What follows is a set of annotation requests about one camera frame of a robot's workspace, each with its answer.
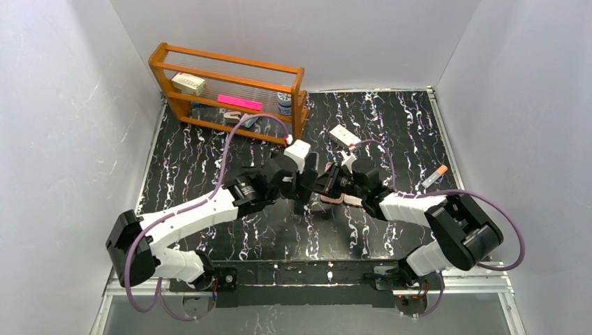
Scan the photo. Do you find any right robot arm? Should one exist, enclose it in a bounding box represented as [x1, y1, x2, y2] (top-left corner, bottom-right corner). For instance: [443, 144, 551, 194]
[312, 159, 503, 279]

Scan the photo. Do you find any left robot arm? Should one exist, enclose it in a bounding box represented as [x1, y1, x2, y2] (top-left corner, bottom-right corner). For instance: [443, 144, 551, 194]
[105, 152, 318, 287]

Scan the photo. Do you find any white box red label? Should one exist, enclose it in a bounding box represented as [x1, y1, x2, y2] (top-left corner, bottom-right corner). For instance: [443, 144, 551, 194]
[329, 124, 362, 153]

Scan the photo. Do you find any pale green eraser block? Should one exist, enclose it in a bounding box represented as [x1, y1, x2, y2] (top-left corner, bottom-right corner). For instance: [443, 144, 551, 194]
[241, 114, 258, 128]

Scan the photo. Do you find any blue white small jar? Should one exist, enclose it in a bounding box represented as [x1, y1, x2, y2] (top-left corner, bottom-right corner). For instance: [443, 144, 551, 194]
[276, 92, 292, 116]

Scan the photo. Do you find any pink flat card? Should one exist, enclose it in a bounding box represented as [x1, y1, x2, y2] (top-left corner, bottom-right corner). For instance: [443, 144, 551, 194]
[216, 94, 262, 111]

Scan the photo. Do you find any orange wooden shelf rack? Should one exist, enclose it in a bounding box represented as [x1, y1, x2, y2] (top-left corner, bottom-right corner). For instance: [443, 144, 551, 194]
[148, 43, 309, 139]

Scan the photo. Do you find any white stapler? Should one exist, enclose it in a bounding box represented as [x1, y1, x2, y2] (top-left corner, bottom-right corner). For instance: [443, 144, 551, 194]
[223, 111, 243, 124]

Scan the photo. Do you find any orange capped white marker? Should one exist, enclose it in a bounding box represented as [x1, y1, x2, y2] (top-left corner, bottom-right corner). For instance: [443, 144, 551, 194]
[421, 165, 448, 188]

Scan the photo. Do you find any white cardboard box on shelf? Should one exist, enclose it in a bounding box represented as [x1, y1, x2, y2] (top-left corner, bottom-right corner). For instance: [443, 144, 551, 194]
[171, 72, 207, 96]

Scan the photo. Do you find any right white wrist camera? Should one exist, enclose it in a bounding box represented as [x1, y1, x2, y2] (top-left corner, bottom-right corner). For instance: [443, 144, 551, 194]
[340, 147, 357, 173]

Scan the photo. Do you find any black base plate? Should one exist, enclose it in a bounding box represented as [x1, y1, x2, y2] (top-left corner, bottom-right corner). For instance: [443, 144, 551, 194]
[168, 260, 408, 310]

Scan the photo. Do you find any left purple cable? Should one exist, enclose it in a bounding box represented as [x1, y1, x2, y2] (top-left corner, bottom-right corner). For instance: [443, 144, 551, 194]
[124, 113, 293, 322]

